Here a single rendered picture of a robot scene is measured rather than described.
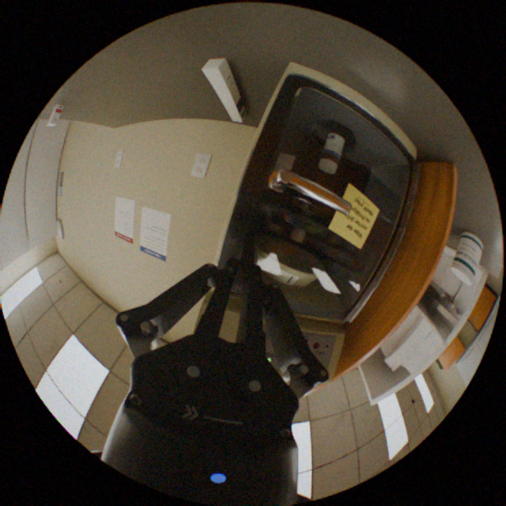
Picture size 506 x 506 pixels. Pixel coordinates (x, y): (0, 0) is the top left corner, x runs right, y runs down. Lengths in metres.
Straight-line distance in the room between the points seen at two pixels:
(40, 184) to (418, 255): 3.17
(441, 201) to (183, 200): 0.88
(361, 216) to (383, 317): 0.23
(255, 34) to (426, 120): 0.31
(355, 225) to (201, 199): 0.60
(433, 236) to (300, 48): 0.41
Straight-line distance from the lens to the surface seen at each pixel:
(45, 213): 2.91
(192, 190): 0.71
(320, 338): 0.33
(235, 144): 0.69
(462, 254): 0.72
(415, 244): 0.39
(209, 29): 0.36
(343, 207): 0.17
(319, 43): 0.32
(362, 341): 0.41
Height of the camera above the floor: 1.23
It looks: 23 degrees up
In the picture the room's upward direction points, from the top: 160 degrees counter-clockwise
